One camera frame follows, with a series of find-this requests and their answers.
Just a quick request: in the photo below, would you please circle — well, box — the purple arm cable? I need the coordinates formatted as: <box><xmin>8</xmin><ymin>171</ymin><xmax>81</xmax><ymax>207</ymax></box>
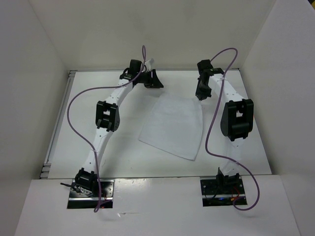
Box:
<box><xmin>66</xmin><ymin>45</ymin><xmax>148</xmax><ymax>213</ymax></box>
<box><xmin>204</xmin><ymin>47</ymin><xmax>260</xmax><ymax>210</ymax></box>

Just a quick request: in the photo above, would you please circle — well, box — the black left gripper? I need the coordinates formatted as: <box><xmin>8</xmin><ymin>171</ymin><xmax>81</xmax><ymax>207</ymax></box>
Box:
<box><xmin>136</xmin><ymin>69</ymin><xmax>163</xmax><ymax>89</ymax></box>

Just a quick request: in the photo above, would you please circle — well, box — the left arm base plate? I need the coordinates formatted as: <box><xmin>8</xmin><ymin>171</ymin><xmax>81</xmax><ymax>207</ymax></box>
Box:
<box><xmin>67</xmin><ymin>179</ymin><xmax>115</xmax><ymax>209</ymax></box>

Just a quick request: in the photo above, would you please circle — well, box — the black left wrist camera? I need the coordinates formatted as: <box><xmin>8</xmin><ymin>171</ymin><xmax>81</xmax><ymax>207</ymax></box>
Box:
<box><xmin>128</xmin><ymin>59</ymin><xmax>142</xmax><ymax>76</ymax></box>

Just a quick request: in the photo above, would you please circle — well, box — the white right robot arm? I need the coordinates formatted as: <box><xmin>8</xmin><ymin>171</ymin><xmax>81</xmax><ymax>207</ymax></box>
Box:
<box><xmin>195</xmin><ymin>66</ymin><xmax>254</xmax><ymax>193</ymax></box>

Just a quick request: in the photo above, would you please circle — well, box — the white skirt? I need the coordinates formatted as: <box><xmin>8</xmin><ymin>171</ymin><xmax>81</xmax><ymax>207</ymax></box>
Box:
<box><xmin>138</xmin><ymin>93</ymin><xmax>203</xmax><ymax>161</ymax></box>

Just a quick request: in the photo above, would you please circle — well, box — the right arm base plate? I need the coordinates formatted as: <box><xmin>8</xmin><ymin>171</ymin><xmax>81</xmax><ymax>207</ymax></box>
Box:
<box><xmin>200</xmin><ymin>178</ymin><xmax>247</xmax><ymax>207</ymax></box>

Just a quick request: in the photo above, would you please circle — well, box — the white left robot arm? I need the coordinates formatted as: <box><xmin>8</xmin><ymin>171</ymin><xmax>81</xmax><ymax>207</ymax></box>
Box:
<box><xmin>66</xmin><ymin>67</ymin><xmax>164</xmax><ymax>197</ymax></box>

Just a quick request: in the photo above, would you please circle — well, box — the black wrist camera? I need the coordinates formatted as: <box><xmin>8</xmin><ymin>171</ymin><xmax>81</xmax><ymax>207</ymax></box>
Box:
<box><xmin>197</xmin><ymin>59</ymin><xmax>213</xmax><ymax>74</ymax></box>
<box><xmin>128</xmin><ymin>59</ymin><xmax>142</xmax><ymax>76</ymax></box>

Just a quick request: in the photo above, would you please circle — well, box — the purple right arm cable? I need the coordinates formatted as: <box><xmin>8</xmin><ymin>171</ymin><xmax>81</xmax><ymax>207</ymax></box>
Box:
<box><xmin>204</xmin><ymin>47</ymin><xmax>260</xmax><ymax>210</ymax></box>

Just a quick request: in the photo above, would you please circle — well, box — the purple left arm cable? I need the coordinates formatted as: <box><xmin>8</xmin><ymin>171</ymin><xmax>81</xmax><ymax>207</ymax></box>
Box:
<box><xmin>66</xmin><ymin>45</ymin><xmax>148</xmax><ymax>213</ymax></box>

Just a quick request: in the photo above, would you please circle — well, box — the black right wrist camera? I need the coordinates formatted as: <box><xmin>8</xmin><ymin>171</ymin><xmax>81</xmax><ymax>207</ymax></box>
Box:
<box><xmin>197</xmin><ymin>59</ymin><xmax>213</xmax><ymax>74</ymax></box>

